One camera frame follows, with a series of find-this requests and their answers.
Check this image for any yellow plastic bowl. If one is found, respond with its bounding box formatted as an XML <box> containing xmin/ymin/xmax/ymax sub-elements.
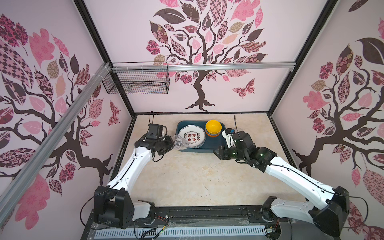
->
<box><xmin>205</xmin><ymin>120</ymin><xmax>222</xmax><ymax>134</ymax></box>

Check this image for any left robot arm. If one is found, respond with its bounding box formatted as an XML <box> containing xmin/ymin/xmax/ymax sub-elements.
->
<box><xmin>93</xmin><ymin>124</ymin><xmax>175</xmax><ymax>229</ymax></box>

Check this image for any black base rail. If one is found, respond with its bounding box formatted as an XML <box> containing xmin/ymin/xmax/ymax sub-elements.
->
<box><xmin>80</xmin><ymin>203</ymin><xmax>341</xmax><ymax>240</ymax></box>

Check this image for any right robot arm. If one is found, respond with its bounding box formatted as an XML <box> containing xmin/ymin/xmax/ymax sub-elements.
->
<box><xmin>214</xmin><ymin>129</ymin><xmax>350</xmax><ymax>237</ymax></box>

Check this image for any clear cup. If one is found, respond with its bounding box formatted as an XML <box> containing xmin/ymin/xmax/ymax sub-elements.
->
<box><xmin>172</xmin><ymin>135</ymin><xmax>189</xmax><ymax>150</ymax></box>

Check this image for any teal plastic bin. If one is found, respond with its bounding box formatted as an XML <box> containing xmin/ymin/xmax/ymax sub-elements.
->
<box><xmin>176</xmin><ymin>121</ymin><xmax>227</xmax><ymax>153</ymax></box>

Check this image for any white vented cable duct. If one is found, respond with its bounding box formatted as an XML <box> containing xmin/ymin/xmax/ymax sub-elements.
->
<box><xmin>93</xmin><ymin>226</ymin><xmax>267</xmax><ymax>240</ymax></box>

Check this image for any aluminium rail left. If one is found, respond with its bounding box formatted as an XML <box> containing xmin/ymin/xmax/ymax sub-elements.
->
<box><xmin>1</xmin><ymin>63</ymin><xmax>111</xmax><ymax>224</ymax></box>

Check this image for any aluminium rail back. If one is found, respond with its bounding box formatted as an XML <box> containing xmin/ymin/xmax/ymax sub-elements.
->
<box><xmin>112</xmin><ymin>62</ymin><xmax>296</xmax><ymax>72</ymax></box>

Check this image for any black wire basket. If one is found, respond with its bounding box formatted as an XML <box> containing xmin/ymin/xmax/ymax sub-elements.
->
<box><xmin>103</xmin><ymin>61</ymin><xmax>171</xmax><ymax>95</ymax></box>

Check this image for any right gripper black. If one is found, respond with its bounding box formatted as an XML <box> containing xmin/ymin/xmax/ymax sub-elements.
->
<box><xmin>211</xmin><ymin>144</ymin><xmax>247</xmax><ymax>162</ymax></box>

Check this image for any aluminium rail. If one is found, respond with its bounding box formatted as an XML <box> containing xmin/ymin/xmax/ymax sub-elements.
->
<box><xmin>112</xmin><ymin>62</ymin><xmax>296</xmax><ymax>72</ymax></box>
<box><xmin>1</xmin><ymin>63</ymin><xmax>111</xmax><ymax>224</ymax></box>

